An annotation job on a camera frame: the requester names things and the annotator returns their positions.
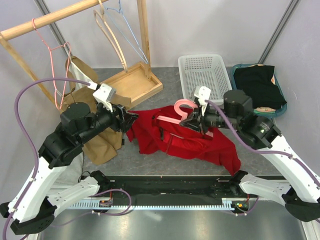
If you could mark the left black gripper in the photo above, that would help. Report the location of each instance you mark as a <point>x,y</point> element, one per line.
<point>123,123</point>

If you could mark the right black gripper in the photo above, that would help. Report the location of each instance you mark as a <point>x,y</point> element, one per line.
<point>196,125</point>

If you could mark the pink plastic hanger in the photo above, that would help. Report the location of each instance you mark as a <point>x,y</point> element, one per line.
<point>177,109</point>

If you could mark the red garment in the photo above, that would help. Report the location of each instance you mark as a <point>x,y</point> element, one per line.
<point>155,135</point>

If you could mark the tan skirt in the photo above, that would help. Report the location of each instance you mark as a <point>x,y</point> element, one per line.
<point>104,146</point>

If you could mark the pink wire hanger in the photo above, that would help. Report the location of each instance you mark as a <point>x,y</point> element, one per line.
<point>58,96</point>

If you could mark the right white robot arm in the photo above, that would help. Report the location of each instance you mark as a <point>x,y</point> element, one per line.
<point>301,194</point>

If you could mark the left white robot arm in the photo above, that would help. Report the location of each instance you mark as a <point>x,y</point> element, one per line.
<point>33,210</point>

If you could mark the wooden hanger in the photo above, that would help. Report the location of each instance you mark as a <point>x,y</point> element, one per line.
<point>108,33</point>

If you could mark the wooden clothes rack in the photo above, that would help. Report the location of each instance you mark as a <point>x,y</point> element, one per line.
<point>138,83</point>

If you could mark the white plastic basket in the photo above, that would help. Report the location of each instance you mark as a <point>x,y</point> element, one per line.
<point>207,70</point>

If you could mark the black garment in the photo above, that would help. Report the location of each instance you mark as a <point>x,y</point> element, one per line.
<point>259,83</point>

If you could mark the teal plastic basket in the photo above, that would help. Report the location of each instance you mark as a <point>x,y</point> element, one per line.
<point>260,111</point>

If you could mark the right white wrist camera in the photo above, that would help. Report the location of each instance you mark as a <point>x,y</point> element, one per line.
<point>200,96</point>

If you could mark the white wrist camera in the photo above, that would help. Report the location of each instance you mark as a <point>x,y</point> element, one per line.
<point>200,96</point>
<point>103,94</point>

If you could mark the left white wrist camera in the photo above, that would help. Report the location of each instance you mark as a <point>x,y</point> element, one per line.
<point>103,94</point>

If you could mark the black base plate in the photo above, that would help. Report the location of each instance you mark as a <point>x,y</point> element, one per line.
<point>175,190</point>

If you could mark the slotted cable duct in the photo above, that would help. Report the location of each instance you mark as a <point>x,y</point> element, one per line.
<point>94,204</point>

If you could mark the blue wire hanger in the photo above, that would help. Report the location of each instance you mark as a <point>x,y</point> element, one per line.
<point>128,34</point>

